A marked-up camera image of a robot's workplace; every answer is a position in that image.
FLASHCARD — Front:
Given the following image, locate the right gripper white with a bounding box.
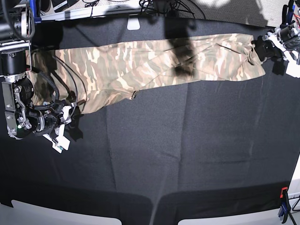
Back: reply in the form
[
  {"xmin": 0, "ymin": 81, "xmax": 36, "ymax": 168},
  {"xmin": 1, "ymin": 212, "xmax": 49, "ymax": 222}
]
[{"xmin": 43, "ymin": 106, "xmax": 71, "ymax": 143}]

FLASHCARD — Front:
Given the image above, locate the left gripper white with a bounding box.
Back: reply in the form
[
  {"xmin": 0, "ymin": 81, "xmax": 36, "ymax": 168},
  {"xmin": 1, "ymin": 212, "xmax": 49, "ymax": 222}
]
[{"xmin": 264, "ymin": 30, "xmax": 300, "ymax": 77}]

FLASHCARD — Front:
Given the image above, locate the camouflage t-shirt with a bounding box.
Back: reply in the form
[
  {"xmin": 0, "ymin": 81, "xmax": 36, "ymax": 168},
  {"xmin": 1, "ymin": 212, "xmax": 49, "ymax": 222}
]
[{"xmin": 28, "ymin": 33, "xmax": 265, "ymax": 114}]

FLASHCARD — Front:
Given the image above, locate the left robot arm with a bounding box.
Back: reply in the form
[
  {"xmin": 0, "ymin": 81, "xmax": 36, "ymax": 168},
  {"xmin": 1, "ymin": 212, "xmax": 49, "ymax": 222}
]
[{"xmin": 263, "ymin": 0, "xmax": 300, "ymax": 78}]

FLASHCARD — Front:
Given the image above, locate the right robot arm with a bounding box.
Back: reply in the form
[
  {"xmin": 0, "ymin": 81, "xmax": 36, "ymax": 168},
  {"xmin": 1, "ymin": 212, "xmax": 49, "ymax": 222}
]
[{"xmin": 0, "ymin": 0, "xmax": 77, "ymax": 153}]

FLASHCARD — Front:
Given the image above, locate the black table cloth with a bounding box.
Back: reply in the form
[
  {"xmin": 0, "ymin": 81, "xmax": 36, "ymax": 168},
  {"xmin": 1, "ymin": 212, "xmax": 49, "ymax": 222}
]
[{"xmin": 0, "ymin": 16, "xmax": 300, "ymax": 225}]

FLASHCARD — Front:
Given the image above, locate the orange blue clamp right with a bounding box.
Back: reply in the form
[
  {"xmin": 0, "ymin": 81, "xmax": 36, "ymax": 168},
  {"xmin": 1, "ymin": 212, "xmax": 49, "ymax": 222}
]
[{"xmin": 278, "ymin": 187, "xmax": 291, "ymax": 224}]

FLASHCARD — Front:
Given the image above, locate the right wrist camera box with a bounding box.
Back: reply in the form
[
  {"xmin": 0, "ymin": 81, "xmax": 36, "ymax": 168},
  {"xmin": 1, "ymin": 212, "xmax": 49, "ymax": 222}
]
[{"xmin": 52, "ymin": 136, "xmax": 70, "ymax": 153}]

